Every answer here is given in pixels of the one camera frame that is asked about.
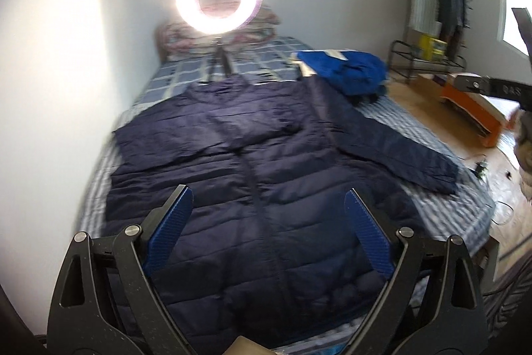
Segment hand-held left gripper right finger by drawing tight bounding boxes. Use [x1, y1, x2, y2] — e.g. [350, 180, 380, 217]
[341, 189, 489, 355]

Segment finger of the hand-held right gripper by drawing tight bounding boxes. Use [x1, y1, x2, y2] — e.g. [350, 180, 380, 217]
[512, 7, 532, 57]

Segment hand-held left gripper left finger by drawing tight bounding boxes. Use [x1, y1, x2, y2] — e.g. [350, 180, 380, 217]
[47, 184, 196, 355]

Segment navy puffer jacket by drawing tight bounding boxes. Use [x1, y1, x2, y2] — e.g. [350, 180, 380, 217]
[102, 78, 460, 341]

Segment person's right forearm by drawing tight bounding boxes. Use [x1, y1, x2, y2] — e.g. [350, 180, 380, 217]
[513, 109, 532, 203]

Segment hanging dark clothes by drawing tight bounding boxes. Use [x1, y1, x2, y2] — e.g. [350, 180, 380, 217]
[434, 0, 468, 44]

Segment blue clothes pile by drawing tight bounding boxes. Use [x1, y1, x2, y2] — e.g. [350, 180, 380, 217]
[291, 49, 389, 104]

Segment window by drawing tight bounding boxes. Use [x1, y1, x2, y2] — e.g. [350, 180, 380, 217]
[496, 0, 532, 56]

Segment orange box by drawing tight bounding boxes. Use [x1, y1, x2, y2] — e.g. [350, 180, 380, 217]
[441, 72, 518, 148]

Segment bed with striped blue blanket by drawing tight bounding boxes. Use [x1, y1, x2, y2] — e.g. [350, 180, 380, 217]
[77, 35, 497, 355]

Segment yellow box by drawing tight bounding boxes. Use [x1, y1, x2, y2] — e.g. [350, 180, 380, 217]
[418, 34, 449, 60]

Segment black metal rack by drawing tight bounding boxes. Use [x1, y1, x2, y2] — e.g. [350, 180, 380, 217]
[388, 40, 466, 85]

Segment folded floral quilt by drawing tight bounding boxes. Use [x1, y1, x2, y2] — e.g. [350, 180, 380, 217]
[156, 8, 283, 62]

